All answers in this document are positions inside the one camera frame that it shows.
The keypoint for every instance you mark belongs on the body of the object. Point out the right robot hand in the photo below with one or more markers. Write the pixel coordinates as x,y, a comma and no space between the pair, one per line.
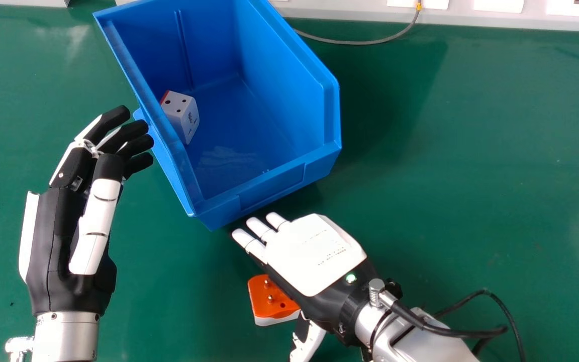
314,256

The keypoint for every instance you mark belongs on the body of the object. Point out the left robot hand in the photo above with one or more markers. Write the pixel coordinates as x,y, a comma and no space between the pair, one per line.
53,236

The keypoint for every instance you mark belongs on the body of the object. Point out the white-and-orange plug adapter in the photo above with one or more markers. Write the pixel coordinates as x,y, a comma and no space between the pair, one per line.
269,301
181,114

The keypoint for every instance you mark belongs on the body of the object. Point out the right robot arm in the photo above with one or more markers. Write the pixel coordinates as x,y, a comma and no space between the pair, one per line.
410,337

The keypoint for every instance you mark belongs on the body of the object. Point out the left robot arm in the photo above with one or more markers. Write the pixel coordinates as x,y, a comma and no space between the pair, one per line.
58,337

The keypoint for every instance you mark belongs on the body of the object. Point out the blue plastic bin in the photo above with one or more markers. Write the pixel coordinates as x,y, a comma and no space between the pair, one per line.
249,125

